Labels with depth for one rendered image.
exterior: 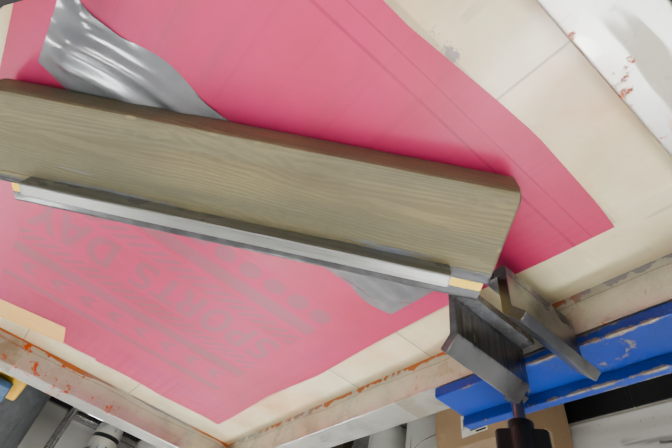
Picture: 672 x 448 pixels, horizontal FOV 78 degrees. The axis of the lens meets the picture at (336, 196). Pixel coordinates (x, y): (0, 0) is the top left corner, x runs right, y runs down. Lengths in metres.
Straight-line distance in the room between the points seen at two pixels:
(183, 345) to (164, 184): 0.29
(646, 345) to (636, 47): 0.22
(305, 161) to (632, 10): 0.19
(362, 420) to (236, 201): 0.32
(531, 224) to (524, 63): 0.13
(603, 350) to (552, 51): 0.23
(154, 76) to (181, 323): 0.31
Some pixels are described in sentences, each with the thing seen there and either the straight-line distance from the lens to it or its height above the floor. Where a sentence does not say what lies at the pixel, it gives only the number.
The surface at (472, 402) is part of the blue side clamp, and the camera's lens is 0.45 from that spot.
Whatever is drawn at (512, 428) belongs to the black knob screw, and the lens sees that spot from 0.40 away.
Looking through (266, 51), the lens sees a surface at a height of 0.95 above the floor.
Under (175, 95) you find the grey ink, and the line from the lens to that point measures 0.32.
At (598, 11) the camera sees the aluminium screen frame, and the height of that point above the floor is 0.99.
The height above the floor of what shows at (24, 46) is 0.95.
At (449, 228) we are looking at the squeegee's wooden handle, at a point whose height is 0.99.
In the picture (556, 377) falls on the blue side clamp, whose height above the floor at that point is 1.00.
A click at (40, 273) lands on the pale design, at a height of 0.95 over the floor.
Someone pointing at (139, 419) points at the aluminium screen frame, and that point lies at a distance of 0.76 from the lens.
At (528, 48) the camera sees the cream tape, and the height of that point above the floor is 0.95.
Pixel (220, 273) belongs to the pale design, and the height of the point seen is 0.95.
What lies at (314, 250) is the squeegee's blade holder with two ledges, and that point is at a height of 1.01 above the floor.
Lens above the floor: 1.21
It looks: 51 degrees down
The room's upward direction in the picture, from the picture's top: 163 degrees counter-clockwise
